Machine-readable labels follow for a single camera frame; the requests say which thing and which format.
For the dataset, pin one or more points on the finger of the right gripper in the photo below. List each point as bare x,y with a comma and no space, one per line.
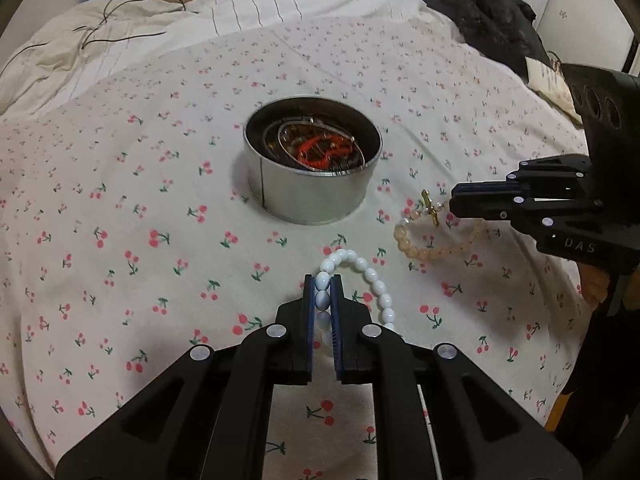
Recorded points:
557,169
523,203

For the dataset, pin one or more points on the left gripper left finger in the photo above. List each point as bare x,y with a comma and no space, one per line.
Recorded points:
207,415

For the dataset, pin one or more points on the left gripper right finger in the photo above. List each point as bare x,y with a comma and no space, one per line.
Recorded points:
436,414

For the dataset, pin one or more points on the silver metal bangle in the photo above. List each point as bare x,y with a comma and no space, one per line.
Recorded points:
316,146

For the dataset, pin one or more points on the person right hand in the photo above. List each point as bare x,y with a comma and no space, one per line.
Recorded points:
593,285

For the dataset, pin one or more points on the black jacket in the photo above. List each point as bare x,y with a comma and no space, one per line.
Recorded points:
502,30

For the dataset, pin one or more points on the round silver metal tin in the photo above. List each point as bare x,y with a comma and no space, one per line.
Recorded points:
297,195

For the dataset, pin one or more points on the cherry print bed sheet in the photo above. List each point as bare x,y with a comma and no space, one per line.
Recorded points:
128,233

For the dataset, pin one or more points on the striped white duvet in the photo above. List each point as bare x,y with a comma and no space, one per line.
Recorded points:
99,38

